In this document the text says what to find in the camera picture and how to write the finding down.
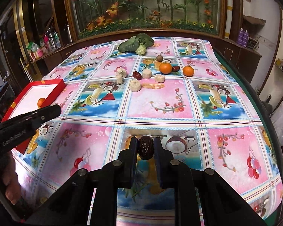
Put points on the beige cake piece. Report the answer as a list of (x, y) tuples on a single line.
[(119, 79), (146, 73), (135, 85), (159, 78), (121, 72)]

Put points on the bottles on left shelf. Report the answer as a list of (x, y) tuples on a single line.
[(38, 46)]

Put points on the orange mandarin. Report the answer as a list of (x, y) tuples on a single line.
[(188, 71), (40, 102), (165, 68)]

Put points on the colourful fruit print tablecloth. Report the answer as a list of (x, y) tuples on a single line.
[(213, 119)]

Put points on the glass plant display cabinet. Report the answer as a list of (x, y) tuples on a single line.
[(93, 17)]

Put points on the red rimmed white tray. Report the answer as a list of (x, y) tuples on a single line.
[(27, 100)]

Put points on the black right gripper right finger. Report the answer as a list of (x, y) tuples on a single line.
[(171, 173)]

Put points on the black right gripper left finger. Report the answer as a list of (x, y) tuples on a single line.
[(120, 173)]

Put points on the green leafy bok choy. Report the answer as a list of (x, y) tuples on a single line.
[(137, 44)]

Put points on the dark red date fruit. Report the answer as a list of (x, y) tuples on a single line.
[(145, 147)]

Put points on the purple bottles on shelf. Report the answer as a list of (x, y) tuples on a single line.
[(243, 37)]

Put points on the small brown longan fruit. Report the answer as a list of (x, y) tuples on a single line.
[(159, 58)]

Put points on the left hand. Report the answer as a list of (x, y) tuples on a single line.
[(9, 177)]

